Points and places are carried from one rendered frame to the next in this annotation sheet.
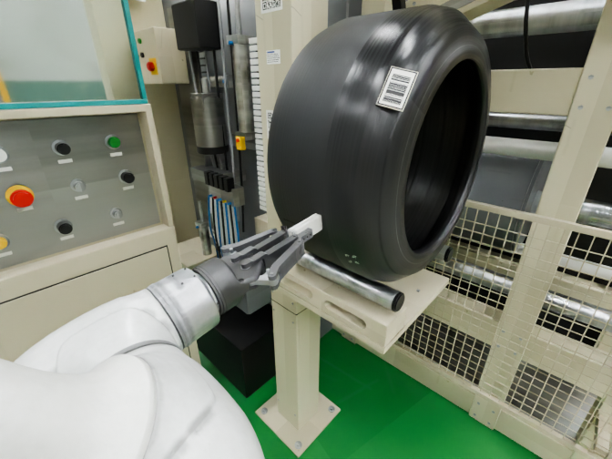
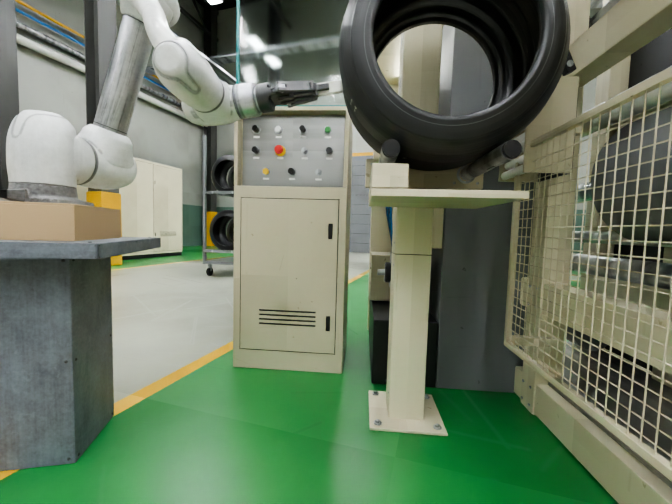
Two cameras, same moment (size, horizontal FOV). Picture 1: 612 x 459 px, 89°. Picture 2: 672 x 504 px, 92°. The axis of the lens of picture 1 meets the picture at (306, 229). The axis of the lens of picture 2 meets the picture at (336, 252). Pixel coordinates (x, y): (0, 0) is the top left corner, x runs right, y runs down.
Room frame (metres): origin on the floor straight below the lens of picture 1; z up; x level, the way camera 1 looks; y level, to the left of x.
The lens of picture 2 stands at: (-0.06, -0.74, 0.70)
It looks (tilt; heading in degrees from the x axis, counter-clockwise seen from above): 4 degrees down; 51
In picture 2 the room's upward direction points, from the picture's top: 2 degrees clockwise
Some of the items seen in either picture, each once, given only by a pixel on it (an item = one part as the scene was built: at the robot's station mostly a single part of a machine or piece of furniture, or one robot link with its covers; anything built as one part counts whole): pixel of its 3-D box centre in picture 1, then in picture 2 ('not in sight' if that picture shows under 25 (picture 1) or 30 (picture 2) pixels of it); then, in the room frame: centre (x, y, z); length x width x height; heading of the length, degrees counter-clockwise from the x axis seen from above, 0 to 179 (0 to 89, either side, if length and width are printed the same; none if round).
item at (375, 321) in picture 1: (332, 292); (385, 185); (0.66, -0.07, 0.83); 0.36 x 0.09 x 0.06; 47
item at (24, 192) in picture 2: not in sight; (39, 194); (-0.15, 0.57, 0.78); 0.22 x 0.18 x 0.06; 54
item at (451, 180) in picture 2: not in sight; (423, 174); (0.88, -0.04, 0.90); 0.40 x 0.03 x 0.10; 137
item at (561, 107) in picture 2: not in sight; (534, 134); (1.19, -0.26, 1.05); 0.20 x 0.15 x 0.30; 47
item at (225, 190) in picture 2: not in sight; (246, 210); (1.99, 4.07, 0.96); 1.30 x 0.62 x 1.92; 38
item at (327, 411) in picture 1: (298, 410); (403, 409); (0.92, 0.04, 0.01); 0.27 x 0.27 x 0.02; 47
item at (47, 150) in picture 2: not in sight; (47, 150); (-0.13, 0.60, 0.92); 0.18 x 0.16 x 0.22; 43
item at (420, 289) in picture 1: (362, 282); (432, 199); (0.76, -0.16, 0.80); 0.37 x 0.36 x 0.02; 137
